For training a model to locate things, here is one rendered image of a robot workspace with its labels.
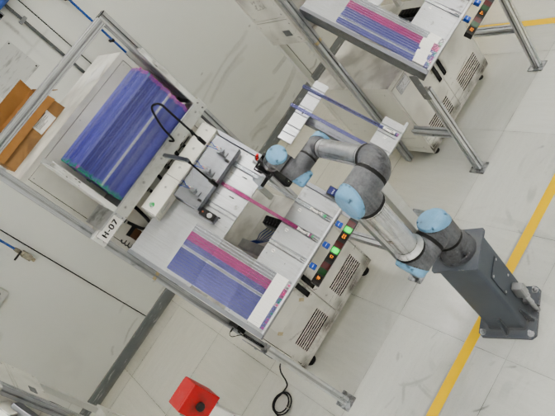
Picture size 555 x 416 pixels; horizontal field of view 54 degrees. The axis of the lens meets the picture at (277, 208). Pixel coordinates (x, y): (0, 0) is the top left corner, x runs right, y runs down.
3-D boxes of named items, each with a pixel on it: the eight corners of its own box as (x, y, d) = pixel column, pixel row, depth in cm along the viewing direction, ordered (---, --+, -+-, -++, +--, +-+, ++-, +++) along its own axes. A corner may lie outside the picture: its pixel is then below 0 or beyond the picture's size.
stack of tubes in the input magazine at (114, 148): (189, 108, 242) (144, 65, 227) (120, 201, 231) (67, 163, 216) (177, 107, 252) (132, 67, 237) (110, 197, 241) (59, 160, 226)
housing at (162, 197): (222, 141, 265) (217, 129, 251) (163, 224, 254) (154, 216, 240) (208, 134, 266) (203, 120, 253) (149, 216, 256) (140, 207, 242)
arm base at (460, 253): (478, 231, 212) (467, 217, 206) (473, 266, 205) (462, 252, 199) (442, 234, 222) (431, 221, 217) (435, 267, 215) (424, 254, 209)
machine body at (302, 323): (377, 265, 310) (314, 204, 275) (312, 374, 295) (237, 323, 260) (305, 240, 362) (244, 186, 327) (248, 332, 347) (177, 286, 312)
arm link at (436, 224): (467, 228, 204) (451, 207, 196) (448, 257, 202) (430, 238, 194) (442, 219, 214) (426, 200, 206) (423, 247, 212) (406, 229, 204)
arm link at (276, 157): (281, 168, 205) (263, 154, 204) (277, 175, 215) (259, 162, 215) (293, 152, 206) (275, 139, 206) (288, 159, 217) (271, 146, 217)
